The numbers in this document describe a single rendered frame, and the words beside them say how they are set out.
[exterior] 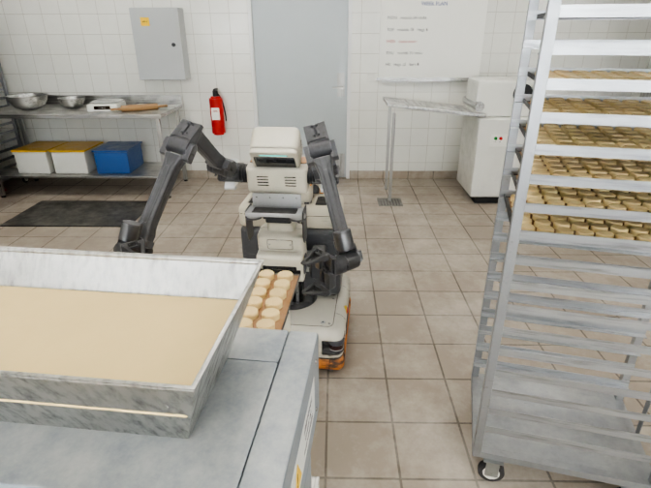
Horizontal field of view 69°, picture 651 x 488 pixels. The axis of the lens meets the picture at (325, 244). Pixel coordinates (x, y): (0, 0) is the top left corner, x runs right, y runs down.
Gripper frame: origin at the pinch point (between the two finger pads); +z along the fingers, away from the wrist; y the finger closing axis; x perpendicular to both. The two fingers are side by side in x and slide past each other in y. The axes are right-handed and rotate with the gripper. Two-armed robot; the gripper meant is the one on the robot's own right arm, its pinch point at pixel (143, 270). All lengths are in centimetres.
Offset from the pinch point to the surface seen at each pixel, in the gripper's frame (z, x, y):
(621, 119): 80, 109, 42
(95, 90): -467, 115, -2
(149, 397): 90, -27, 31
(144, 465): 87, -28, 20
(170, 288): 66, -15, 29
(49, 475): 82, -37, 20
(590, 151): 75, 105, 33
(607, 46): 74, 105, 60
